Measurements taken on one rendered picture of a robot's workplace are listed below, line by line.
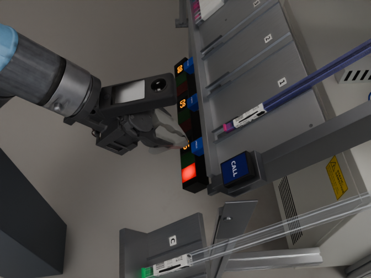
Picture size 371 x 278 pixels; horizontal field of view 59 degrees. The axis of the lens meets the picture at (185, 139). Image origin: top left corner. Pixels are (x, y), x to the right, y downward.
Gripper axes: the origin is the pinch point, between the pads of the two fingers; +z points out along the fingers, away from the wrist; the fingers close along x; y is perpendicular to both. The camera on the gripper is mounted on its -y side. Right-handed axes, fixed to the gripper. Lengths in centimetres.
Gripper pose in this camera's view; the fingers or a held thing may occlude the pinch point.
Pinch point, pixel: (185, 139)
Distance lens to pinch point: 59.2
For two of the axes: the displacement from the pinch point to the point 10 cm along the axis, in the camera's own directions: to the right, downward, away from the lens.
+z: 7.0, 3.6, 6.1
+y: -7.1, 4.4, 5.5
